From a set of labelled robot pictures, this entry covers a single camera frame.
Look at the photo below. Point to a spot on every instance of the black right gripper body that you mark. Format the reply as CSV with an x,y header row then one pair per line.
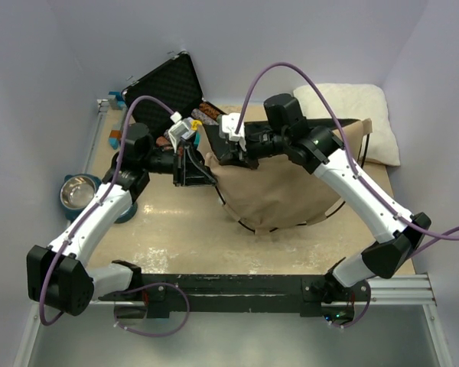
x,y
249,157

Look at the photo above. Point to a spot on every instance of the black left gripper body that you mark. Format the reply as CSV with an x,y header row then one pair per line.
x,y
178,164

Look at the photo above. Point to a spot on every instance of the beige fabric pet tent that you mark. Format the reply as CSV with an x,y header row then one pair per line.
x,y
277,194

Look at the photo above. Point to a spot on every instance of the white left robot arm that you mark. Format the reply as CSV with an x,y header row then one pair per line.
x,y
57,274

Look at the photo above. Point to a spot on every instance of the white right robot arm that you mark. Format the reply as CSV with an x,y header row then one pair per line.
x,y
397,231

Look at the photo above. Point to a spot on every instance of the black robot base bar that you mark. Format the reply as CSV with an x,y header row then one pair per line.
x,y
304,294

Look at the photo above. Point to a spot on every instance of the teal double pet bowl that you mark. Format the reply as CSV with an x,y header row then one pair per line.
x,y
76,193

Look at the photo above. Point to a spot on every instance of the yellow big blind button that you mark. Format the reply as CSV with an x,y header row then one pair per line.
x,y
195,124

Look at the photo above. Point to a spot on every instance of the red poker chip roll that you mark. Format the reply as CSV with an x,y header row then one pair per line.
x,y
206,113

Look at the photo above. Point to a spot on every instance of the black poker chip case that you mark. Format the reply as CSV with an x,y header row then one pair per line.
x,y
176,84

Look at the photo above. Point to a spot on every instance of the orange and teal toy block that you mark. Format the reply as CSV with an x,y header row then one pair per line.
x,y
117,103

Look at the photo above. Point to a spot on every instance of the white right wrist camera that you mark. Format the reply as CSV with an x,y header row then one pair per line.
x,y
228,125

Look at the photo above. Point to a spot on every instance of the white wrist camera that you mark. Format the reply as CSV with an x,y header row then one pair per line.
x,y
182,129
228,125

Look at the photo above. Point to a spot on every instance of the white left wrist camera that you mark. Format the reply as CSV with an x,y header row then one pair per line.
x,y
182,129

